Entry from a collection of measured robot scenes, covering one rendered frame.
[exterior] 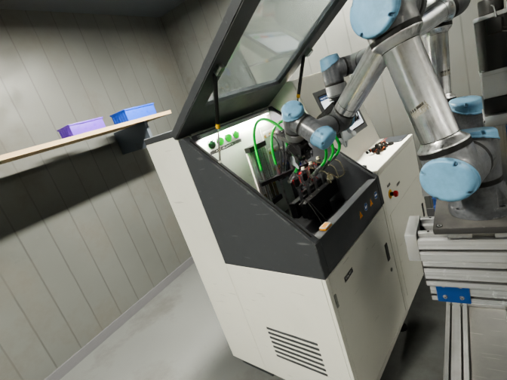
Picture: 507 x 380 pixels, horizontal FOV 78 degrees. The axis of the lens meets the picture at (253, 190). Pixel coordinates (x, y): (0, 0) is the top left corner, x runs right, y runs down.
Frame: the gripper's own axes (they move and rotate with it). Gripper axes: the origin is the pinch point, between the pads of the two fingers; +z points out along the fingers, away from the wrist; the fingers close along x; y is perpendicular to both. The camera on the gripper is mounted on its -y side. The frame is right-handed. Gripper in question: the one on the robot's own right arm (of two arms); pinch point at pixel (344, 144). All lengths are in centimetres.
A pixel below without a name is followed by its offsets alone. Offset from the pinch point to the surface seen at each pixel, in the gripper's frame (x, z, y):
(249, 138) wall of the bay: 7, -10, -57
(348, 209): -4.7, 28.2, -3.0
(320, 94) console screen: 56, -20, -35
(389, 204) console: 41, 47, -3
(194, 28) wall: 148, -123, -215
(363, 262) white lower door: -3, 56, -3
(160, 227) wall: 31, 64, -241
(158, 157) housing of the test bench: -35, -17, -82
